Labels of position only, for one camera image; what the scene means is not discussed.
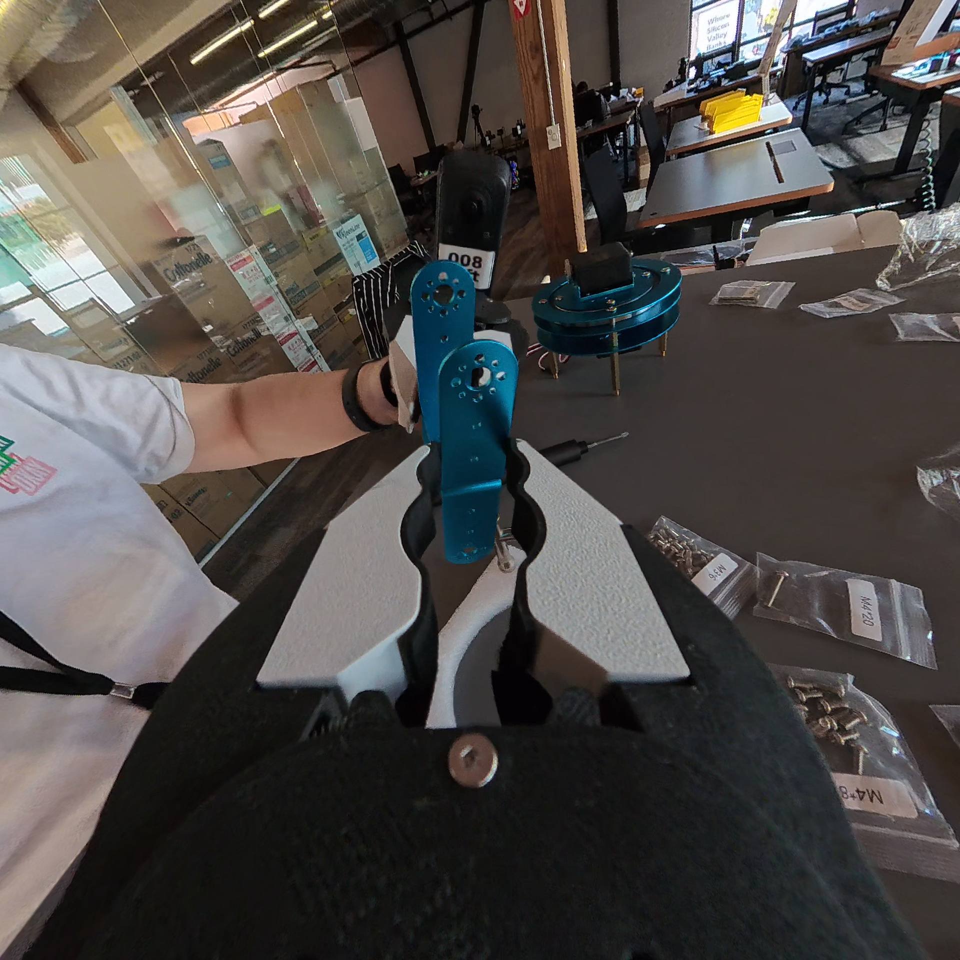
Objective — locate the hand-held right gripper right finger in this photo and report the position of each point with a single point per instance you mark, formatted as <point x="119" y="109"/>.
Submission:
<point x="599" y="599"/>

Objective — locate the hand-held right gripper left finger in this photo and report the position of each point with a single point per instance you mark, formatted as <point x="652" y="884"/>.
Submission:
<point x="352" y="599"/>

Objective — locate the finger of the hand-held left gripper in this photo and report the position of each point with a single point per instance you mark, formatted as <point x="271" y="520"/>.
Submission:
<point x="403" y="374"/>
<point x="498" y="337"/>

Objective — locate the blue metal bracket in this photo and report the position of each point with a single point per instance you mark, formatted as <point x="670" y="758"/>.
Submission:
<point x="469" y="449"/>

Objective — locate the silver cross socket wrench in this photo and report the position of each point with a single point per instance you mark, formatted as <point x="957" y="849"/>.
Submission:
<point x="506" y="551"/>

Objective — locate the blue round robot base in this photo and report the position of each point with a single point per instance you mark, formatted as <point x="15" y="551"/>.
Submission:
<point x="599" y="315"/>

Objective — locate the person's left forearm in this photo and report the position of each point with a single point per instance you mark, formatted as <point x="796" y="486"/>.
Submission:
<point x="262" y="416"/>

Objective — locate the grey office desk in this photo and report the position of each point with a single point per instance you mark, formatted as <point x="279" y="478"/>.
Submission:
<point x="735" y="180"/>
<point x="697" y="138"/>

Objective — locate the wood edged office desk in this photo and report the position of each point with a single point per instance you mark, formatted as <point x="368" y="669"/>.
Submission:
<point x="915" y="79"/>

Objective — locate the person's left hand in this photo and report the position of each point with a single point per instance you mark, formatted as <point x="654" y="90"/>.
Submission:
<point x="369" y="390"/>

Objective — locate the black wristband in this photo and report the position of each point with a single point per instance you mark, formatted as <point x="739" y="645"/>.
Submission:
<point x="350" y="401"/>

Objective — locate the black white striped cloth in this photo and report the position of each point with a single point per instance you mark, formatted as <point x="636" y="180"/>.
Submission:
<point x="374" y="300"/>

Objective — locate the zip bag of many screws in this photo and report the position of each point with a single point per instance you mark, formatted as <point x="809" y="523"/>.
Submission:
<point x="690" y="551"/>

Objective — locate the black screwdriver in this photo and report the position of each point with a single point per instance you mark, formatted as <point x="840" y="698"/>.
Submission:
<point x="562" y="451"/>

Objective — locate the black office chair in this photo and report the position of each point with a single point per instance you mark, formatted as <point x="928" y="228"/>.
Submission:
<point x="607" y="194"/>

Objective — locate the stack of cardboard boxes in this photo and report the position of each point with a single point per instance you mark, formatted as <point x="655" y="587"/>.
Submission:
<point x="225" y="300"/>

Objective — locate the zip bag with long bolt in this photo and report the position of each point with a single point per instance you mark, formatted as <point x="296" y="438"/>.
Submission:
<point x="825" y="599"/>

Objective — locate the ceiling light tube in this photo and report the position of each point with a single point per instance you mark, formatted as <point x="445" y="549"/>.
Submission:
<point x="289" y="37"/>
<point x="222" y="40"/>

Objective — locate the flat clear zip bag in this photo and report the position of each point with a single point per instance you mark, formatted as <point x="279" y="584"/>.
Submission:
<point x="750" y="294"/>
<point x="848" y="302"/>
<point x="930" y="326"/>

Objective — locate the row of yellow bins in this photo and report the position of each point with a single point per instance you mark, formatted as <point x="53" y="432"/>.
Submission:
<point x="731" y="112"/>

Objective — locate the person's white shirt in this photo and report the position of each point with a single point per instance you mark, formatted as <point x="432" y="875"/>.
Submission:
<point x="74" y="525"/>

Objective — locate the zip bag of short bolts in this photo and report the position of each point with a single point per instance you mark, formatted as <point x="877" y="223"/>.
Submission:
<point x="848" y="750"/>

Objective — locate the window sign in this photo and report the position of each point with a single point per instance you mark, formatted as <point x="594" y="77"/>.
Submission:
<point x="716" y="29"/>

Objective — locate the white cardboard box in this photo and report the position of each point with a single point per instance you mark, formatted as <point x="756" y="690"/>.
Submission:
<point x="809" y="236"/>

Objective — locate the crumpled clear plastic wrap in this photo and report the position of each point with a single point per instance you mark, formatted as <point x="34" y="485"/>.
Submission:
<point x="930" y="247"/>
<point x="942" y="483"/>

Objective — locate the white wall switch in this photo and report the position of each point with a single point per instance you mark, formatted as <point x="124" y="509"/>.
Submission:
<point x="554" y="136"/>

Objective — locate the wooden post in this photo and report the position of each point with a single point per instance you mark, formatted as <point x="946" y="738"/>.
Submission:
<point x="554" y="112"/>

